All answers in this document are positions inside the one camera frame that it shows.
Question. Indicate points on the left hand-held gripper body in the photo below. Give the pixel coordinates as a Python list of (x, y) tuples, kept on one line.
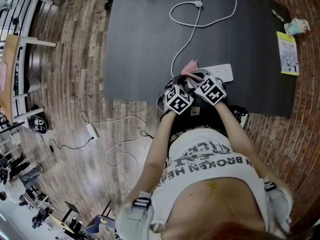
[(178, 99)]

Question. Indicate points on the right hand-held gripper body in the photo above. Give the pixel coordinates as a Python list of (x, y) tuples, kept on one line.
[(211, 90)]

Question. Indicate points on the person's left forearm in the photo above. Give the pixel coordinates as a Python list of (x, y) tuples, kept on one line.
[(162, 136)]

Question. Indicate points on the person's right forearm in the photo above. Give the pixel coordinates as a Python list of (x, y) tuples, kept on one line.
[(232, 129)]

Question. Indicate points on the person's black skirt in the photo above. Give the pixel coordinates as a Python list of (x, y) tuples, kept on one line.
[(200, 119)]

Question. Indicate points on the white table leg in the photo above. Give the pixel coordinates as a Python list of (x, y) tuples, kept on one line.
[(244, 121)]

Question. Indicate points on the person's white printed shirt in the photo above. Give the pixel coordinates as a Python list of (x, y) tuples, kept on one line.
[(207, 144)]

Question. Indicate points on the yellow-edged booklet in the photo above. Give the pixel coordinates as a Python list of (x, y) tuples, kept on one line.
[(288, 54)]

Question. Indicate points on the small white floor power strip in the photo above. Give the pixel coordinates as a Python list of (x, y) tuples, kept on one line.
[(92, 132)]

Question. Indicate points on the small patterned wrapper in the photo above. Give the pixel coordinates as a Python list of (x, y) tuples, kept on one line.
[(278, 16)]

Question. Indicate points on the cartoon figurine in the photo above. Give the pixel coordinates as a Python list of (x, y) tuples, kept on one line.
[(297, 27)]

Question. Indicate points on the grey waste bin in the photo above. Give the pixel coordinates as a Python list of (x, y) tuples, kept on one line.
[(34, 85)]

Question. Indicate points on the black bag with white print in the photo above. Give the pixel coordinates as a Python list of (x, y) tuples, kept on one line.
[(37, 124)]

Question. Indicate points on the blue chair with yellow print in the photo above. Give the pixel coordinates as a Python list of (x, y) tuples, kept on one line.
[(100, 225)]

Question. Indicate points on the wooden side table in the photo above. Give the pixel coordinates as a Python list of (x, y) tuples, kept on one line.
[(8, 79)]

